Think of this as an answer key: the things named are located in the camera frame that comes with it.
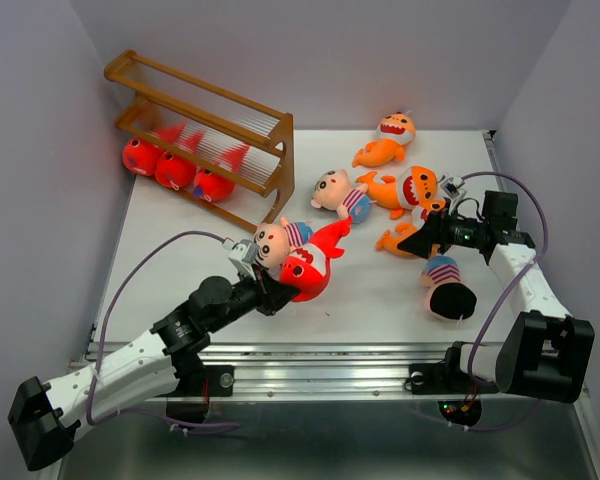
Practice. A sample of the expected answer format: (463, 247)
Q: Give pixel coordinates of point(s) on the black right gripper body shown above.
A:
(459, 230)

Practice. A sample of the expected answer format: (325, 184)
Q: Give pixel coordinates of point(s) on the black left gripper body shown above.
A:
(255, 293)

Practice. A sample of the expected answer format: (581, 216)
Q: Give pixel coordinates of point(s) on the orange shark plush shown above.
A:
(417, 186)
(390, 240)
(394, 134)

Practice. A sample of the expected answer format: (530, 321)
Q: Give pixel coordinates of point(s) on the red shark plush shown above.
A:
(308, 267)
(141, 156)
(176, 172)
(212, 187)

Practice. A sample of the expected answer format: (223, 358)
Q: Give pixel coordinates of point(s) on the boy doll black hair front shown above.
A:
(448, 298)

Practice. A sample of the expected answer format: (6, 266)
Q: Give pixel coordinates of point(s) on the boy doll table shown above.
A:
(335, 192)

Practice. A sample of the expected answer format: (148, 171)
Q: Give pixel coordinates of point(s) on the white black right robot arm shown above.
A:
(546, 353)

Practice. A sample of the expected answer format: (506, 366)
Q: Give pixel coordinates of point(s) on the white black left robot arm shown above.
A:
(48, 417)

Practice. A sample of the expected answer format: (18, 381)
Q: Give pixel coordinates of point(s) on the brown wooden toy shelf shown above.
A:
(165, 96)

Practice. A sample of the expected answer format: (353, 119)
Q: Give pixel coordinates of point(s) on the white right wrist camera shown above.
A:
(453, 187)

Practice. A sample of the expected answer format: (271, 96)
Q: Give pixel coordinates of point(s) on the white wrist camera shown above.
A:
(453, 187)
(242, 255)

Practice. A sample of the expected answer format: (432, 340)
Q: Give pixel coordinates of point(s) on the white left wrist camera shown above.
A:
(242, 255)

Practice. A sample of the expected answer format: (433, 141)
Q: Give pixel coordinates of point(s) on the aluminium mounting rail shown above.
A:
(310, 372)

